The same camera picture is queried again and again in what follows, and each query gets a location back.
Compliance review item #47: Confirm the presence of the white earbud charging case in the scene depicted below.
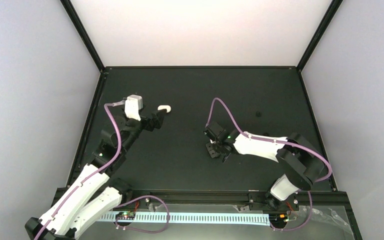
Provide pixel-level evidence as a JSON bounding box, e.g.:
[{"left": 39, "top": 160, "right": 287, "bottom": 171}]
[{"left": 157, "top": 105, "right": 172, "bottom": 113}]

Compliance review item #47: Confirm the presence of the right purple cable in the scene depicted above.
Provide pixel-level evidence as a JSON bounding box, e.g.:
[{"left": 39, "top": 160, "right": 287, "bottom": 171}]
[{"left": 205, "top": 97, "right": 334, "bottom": 232}]

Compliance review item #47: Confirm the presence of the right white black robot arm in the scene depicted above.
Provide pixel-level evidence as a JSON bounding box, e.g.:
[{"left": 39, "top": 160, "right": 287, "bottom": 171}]
[{"left": 203, "top": 122, "right": 325, "bottom": 210}]

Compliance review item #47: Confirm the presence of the right black frame post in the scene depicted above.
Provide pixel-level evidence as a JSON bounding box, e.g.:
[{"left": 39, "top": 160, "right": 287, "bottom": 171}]
[{"left": 296, "top": 0, "right": 343, "bottom": 72}]

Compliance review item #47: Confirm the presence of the black front mounting rail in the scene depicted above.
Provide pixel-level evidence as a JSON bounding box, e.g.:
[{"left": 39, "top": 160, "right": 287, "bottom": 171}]
[{"left": 122, "top": 189, "right": 351, "bottom": 209}]

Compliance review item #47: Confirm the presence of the left black frame post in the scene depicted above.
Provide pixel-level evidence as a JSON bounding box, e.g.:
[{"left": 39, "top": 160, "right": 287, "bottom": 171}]
[{"left": 60, "top": 0, "right": 105, "bottom": 72}]

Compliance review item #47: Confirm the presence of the white slotted cable duct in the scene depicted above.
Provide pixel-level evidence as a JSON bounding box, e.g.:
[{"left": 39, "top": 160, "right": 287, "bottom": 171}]
[{"left": 118, "top": 212, "right": 271, "bottom": 226}]

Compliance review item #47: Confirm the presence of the black frame post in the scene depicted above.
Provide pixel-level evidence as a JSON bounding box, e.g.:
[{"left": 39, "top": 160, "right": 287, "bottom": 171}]
[
  {"left": 296, "top": 0, "right": 343, "bottom": 72},
  {"left": 60, "top": 0, "right": 105, "bottom": 72}
]

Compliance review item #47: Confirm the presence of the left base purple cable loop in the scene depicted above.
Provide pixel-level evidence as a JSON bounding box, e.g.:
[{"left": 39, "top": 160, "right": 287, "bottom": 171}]
[{"left": 114, "top": 195, "right": 171, "bottom": 234}]

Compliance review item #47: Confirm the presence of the clear plastic sheet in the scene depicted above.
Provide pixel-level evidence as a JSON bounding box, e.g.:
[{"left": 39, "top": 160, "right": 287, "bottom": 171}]
[{"left": 232, "top": 204, "right": 359, "bottom": 240}]

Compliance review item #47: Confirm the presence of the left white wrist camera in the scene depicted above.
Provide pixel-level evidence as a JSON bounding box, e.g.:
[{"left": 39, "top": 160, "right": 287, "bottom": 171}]
[{"left": 124, "top": 94, "right": 143, "bottom": 121}]

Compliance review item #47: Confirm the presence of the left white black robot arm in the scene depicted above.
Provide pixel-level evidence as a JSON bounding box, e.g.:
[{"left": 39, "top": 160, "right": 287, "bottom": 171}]
[{"left": 25, "top": 105, "right": 171, "bottom": 240}]

